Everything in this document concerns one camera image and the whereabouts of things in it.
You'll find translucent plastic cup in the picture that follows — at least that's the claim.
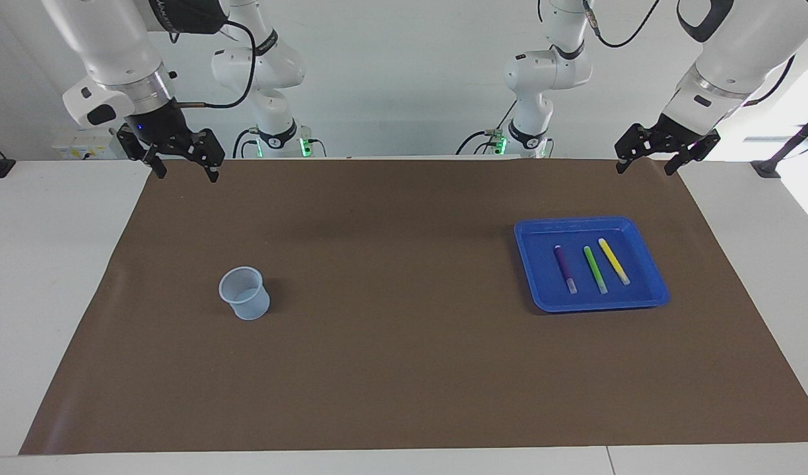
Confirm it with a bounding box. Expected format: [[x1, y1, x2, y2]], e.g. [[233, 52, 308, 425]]
[[219, 266, 271, 321]]

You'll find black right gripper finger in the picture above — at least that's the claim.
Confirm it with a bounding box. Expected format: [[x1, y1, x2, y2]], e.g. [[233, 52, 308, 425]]
[[187, 129, 226, 183], [117, 127, 168, 179]]

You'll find black left arm base cable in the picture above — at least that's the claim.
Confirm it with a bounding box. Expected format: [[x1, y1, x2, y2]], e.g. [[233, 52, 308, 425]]
[[455, 99, 520, 156]]

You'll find blue plastic tray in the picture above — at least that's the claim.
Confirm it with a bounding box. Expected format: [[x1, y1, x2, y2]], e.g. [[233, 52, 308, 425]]
[[514, 216, 671, 313]]

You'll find purple marker pen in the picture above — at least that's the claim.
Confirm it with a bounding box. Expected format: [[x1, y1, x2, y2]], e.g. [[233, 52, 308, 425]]
[[553, 245, 578, 295]]

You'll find black arm base cable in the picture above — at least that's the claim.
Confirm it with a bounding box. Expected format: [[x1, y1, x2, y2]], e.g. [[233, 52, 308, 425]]
[[232, 127, 263, 159], [455, 99, 520, 156]]

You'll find black camera stand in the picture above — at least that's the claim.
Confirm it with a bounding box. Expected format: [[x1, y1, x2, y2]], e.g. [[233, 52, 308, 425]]
[[751, 106, 808, 179]]

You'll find black right arm base cable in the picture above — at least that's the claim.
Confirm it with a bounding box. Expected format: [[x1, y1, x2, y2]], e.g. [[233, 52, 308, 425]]
[[232, 127, 263, 159]]

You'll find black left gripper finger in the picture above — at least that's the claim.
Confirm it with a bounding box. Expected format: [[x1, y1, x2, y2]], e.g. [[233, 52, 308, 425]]
[[614, 123, 657, 174], [663, 129, 722, 176]]

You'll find yellow marker pen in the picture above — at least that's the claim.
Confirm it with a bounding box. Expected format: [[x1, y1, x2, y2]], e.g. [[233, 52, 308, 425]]
[[598, 238, 631, 286]]

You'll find brown table mat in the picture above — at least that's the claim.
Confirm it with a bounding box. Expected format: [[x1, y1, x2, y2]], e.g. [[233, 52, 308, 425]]
[[19, 157, 808, 456]]

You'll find green marker pen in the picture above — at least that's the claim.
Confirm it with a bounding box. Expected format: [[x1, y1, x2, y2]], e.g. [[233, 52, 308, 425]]
[[583, 245, 609, 295]]

